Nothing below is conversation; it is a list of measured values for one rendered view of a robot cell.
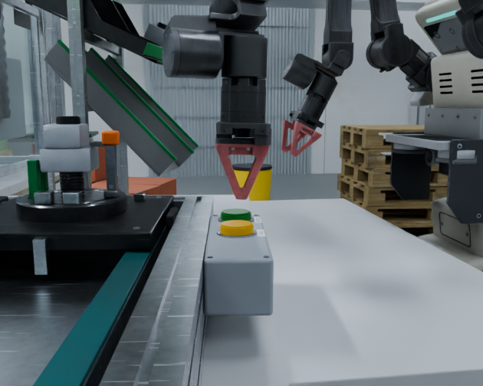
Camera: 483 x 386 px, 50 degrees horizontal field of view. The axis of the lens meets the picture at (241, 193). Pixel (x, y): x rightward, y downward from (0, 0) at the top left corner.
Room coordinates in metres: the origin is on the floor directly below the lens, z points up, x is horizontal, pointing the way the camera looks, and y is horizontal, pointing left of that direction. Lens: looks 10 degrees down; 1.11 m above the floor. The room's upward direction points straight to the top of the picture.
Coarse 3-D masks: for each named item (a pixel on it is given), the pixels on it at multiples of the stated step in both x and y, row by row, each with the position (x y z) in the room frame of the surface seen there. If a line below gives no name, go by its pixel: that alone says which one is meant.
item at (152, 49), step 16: (32, 0) 0.91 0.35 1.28; (48, 0) 0.91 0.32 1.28; (64, 0) 0.90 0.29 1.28; (96, 0) 1.03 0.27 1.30; (64, 16) 0.90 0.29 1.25; (96, 16) 0.90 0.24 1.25; (112, 16) 1.02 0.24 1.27; (96, 32) 0.90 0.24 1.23; (112, 32) 0.89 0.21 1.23; (128, 32) 1.02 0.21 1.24; (128, 48) 0.89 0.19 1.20; (144, 48) 0.88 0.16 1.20; (160, 48) 0.94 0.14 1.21
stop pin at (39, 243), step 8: (32, 240) 0.55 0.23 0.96; (40, 240) 0.55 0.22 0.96; (40, 248) 0.55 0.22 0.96; (48, 248) 0.56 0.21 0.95; (40, 256) 0.55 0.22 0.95; (48, 256) 0.56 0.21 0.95; (40, 264) 0.55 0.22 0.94; (48, 264) 0.56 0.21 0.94; (40, 272) 0.55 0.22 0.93; (48, 272) 0.55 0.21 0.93
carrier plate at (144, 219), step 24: (0, 216) 0.65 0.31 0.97; (120, 216) 0.65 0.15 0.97; (144, 216) 0.65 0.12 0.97; (0, 240) 0.56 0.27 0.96; (24, 240) 0.56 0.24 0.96; (48, 240) 0.56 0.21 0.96; (72, 240) 0.56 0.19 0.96; (96, 240) 0.56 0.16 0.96; (120, 240) 0.56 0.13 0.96; (144, 240) 0.56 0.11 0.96
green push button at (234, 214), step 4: (232, 208) 0.69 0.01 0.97; (236, 208) 0.69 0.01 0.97; (240, 208) 0.69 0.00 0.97; (224, 212) 0.66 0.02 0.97; (228, 212) 0.66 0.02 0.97; (232, 212) 0.66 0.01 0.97; (236, 212) 0.66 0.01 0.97; (240, 212) 0.66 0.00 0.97; (244, 212) 0.66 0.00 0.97; (248, 212) 0.66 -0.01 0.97; (224, 216) 0.66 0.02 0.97; (228, 216) 0.65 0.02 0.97; (232, 216) 0.65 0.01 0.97; (236, 216) 0.65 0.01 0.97; (240, 216) 0.65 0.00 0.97; (244, 216) 0.65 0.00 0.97; (248, 216) 0.66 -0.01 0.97; (224, 220) 0.66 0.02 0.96; (228, 220) 0.65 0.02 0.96; (244, 220) 0.65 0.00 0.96; (248, 220) 0.66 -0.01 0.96
